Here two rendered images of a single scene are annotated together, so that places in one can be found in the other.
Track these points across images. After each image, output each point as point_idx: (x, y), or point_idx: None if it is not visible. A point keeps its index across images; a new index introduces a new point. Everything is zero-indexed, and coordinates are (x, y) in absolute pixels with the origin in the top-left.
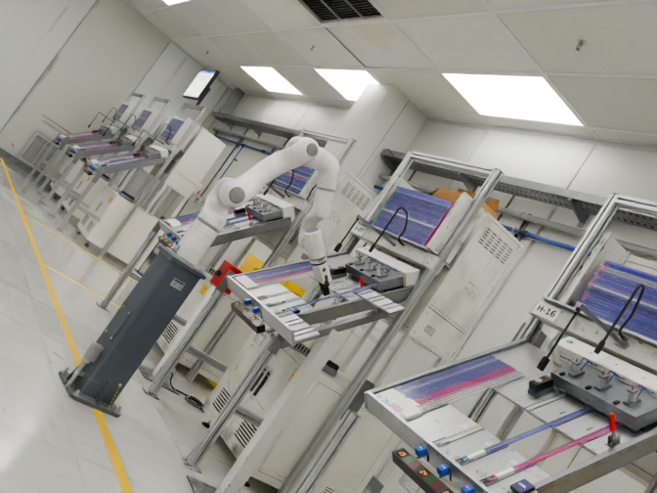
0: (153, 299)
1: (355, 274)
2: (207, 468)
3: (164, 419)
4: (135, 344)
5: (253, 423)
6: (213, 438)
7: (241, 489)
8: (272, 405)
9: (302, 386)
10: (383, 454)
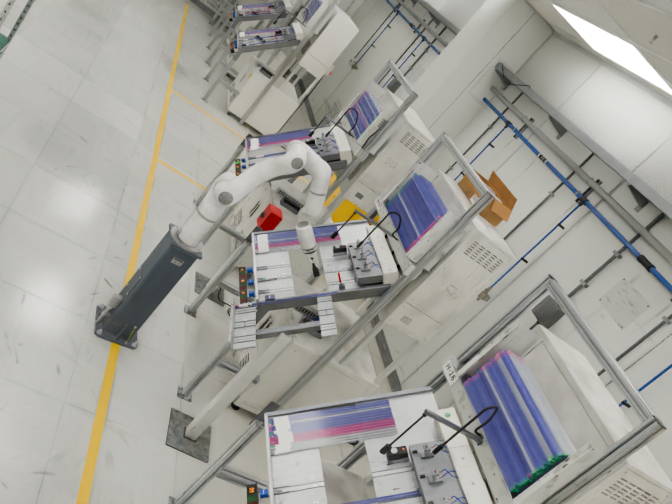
0: (157, 272)
1: (350, 257)
2: (202, 394)
3: (188, 341)
4: (145, 301)
5: (234, 373)
6: (200, 380)
7: (227, 414)
8: None
9: (254, 370)
10: None
